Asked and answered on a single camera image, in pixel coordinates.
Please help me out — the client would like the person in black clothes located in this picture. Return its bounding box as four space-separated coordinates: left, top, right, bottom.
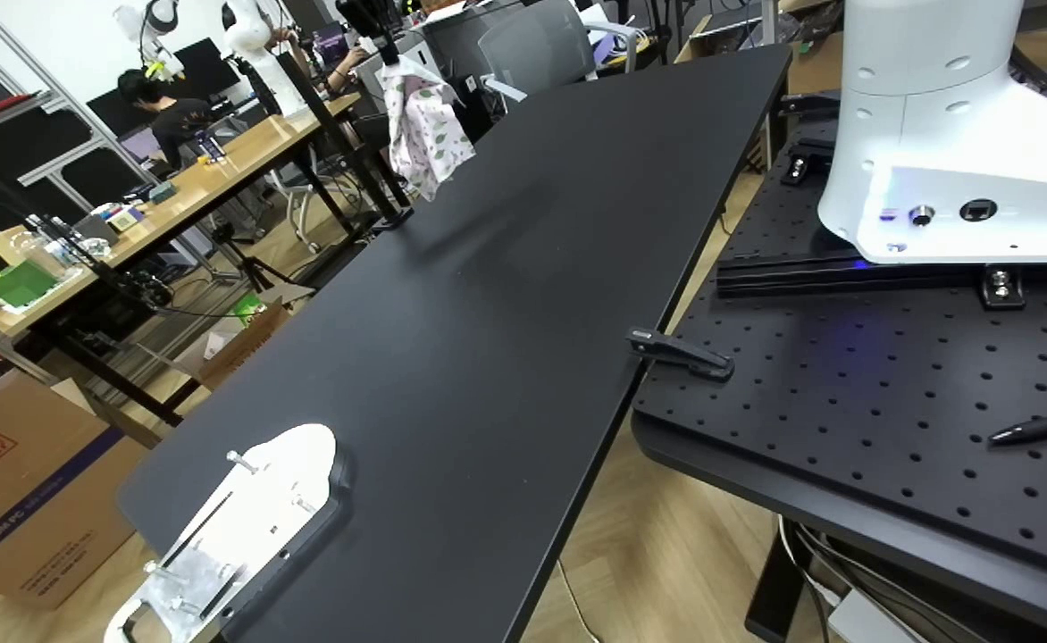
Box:
111 63 214 169

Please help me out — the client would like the grey cable bundle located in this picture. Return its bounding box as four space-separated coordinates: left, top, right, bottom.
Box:
774 515 945 643

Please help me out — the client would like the black laptop screen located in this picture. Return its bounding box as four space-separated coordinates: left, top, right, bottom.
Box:
170 35 244 100

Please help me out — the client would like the grey office chair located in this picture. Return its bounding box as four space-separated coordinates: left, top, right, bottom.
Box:
420 0 595 108

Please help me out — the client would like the black perforated breadboard table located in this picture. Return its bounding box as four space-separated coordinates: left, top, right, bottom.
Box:
627 115 1047 643

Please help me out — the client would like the black aluminium rail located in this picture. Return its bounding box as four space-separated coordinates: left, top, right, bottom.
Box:
713 246 1047 302

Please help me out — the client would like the small brown cardboard box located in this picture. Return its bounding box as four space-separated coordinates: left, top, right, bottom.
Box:
188 300 293 394

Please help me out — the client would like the black pen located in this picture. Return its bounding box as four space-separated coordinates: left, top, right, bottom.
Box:
985 403 1047 448

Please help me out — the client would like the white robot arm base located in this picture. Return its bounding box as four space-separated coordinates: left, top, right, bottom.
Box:
815 0 1047 267

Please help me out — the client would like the long wooden desk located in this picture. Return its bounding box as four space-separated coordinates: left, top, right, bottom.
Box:
0 88 365 341

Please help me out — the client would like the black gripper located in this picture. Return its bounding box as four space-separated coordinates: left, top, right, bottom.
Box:
331 0 402 47

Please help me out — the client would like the white metal mounting plate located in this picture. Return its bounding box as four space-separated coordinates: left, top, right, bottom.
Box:
100 419 352 643

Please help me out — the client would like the large cardboard box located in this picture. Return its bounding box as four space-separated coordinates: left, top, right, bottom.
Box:
0 369 158 614

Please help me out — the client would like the white cloth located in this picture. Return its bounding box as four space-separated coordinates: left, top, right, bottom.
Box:
371 59 480 207

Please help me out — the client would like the white metal frame shelf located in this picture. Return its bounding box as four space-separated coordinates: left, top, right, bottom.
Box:
0 9 152 231

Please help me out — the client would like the black clamp lever handle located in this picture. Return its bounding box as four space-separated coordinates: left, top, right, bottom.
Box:
624 326 738 384

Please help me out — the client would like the green flat pad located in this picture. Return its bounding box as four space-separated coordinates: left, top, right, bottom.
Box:
0 257 63 313

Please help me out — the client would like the silver bolt clamp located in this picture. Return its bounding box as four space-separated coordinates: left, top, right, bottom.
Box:
979 264 1031 313

